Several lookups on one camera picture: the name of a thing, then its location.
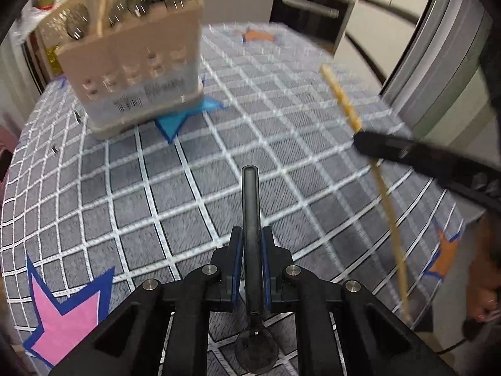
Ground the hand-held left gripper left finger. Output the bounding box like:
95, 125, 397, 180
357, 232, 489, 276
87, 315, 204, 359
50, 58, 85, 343
49, 226, 244, 376

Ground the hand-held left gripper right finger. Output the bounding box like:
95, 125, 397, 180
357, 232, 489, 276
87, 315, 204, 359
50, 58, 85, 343
262, 226, 457, 376

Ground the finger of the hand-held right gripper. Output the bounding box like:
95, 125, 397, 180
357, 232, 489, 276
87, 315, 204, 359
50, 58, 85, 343
353, 130, 501, 213

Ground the black plastic spoon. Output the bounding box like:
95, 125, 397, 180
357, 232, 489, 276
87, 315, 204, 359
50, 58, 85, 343
234, 165, 280, 374

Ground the gold patterned wooden chopstick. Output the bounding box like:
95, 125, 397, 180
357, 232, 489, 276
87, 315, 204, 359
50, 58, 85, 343
319, 64, 414, 322

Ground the beige plastic utensil holder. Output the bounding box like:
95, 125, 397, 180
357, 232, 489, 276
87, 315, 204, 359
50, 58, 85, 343
38, 0, 206, 142

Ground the person's right hand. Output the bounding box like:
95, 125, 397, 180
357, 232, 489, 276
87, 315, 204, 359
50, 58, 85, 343
467, 211, 501, 322

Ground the grey refrigerator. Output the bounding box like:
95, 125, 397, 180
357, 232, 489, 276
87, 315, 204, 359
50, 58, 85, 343
381, 0, 494, 146

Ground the grey checkered star tablecloth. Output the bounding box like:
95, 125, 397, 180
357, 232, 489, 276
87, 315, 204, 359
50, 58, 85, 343
0, 21, 467, 376

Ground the black oven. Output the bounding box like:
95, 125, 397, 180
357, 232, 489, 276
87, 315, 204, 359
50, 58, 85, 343
269, 0, 358, 54

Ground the black cable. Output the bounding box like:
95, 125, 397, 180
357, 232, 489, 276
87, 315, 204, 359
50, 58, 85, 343
432, 336, 471, 356

